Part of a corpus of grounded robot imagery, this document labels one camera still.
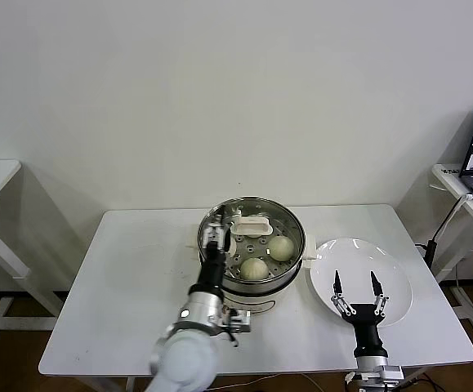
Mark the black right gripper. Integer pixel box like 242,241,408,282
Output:
329,268,390,359

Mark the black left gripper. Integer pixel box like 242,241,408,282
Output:
194,204,228,294

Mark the round glass pot lid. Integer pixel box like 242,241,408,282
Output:
198,197,306,283

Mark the stainless steel steamer basket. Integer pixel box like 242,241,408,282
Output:
198,197,306,295

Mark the white round plate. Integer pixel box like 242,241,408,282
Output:
310,237,414,329

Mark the white electric cooker base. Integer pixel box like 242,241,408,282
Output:
185,232,317,319

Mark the black laptop power cable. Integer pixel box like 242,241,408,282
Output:
414,194,473,265

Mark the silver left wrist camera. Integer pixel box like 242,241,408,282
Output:
218,308,252,335

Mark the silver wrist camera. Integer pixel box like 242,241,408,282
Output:
218,308,252,335
377,364,405,385

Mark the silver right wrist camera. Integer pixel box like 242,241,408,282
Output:
377,364,405,385

